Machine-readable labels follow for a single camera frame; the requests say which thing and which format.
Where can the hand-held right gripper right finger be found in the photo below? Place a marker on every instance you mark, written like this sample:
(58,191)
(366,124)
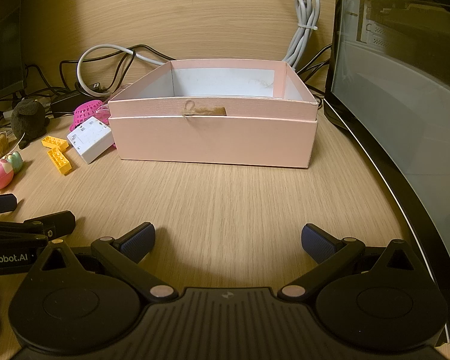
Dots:
(317,243)

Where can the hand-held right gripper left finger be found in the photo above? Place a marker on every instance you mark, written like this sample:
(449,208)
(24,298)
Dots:
(138,243)

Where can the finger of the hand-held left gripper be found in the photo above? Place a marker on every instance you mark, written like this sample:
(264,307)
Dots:
(2,204)
(58,223)

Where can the pink orange snack packet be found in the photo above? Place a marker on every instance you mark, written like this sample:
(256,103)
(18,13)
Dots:
(0,174)

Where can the yellow toy brick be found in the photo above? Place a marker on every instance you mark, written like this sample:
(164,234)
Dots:
(60,161)
(54,142)

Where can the black plush toy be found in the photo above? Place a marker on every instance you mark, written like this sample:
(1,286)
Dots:
(29,120)

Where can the white cardboard box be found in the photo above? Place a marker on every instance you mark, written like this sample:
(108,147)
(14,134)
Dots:
(213,142)

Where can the pink mesh basket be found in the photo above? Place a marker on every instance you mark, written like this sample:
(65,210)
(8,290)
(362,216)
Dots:
(87,109)

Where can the black power adapter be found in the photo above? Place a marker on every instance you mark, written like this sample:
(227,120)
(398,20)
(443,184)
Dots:
(65,102)

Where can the black plug with label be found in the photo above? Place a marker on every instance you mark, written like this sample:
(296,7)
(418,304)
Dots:
(95,85)

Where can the black glass computer case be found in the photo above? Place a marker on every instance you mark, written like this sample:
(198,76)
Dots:
(397,101)

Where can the black computer monitor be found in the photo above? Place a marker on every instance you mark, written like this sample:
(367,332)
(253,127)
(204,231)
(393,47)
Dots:
(2,33)

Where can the white wall socket box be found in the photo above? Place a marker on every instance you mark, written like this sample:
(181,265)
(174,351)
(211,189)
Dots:
(90,140)

